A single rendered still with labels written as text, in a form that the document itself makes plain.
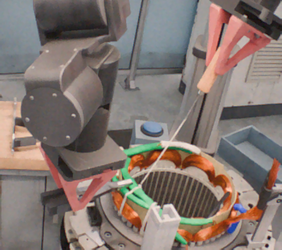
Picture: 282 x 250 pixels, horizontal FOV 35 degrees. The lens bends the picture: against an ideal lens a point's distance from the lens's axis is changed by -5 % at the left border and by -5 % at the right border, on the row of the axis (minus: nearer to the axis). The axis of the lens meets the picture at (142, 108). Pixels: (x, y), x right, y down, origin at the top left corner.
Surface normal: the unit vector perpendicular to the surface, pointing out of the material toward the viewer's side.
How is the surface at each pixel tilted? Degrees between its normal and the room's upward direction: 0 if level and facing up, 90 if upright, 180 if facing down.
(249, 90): 90
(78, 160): 1
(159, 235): 90
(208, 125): 90
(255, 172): 90
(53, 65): 18
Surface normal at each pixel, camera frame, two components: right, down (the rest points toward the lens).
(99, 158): 0.18, -0.84
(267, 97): 0.38, 0.51
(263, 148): -0.76, 0.20
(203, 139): -0.24, 0.45
